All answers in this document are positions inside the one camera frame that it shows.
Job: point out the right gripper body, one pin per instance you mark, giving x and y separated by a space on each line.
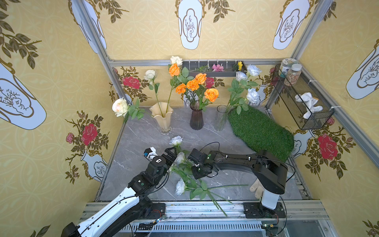
200 163

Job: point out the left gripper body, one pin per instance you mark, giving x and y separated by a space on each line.
169 155

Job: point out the cream white rose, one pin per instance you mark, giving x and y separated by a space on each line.
150 76
122 108
176 60

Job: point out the orange marigold flower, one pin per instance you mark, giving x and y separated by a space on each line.
181 89

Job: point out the pale blue white rose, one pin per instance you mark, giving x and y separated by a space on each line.
237 88

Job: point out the orange rose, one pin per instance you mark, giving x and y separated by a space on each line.
184 78
200 79
209 97

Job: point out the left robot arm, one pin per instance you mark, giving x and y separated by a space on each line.
131 204

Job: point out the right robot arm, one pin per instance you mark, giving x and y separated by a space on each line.
269 170

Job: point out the purple ribbed glass vase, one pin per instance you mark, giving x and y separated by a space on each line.
196 121

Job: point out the clear glass vase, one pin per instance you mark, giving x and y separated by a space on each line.
221 117

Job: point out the cream wavy glass vase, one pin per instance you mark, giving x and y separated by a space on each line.
164 122

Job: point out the beige work glove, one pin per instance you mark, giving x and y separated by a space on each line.
257 188

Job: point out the green artificial grass mat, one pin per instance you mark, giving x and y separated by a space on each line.
259 132

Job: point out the pink flower in tray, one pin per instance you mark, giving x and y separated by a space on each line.
217 68

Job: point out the yellow flower in tray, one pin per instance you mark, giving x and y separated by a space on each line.
239 65

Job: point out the white plush toy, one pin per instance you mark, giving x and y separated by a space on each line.
309 102

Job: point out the jar of coloured beads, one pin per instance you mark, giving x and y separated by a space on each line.
293 75

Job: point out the glass jar with label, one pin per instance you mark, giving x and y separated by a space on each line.
285 66

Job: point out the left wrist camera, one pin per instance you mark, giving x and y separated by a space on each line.
150 153

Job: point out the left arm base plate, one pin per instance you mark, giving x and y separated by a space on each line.
156 211

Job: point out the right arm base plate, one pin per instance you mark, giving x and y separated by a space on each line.
258 211

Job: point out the grey wall planter tray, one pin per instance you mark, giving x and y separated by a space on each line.
205 67

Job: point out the black wire wall basket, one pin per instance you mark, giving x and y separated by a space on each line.
297 109

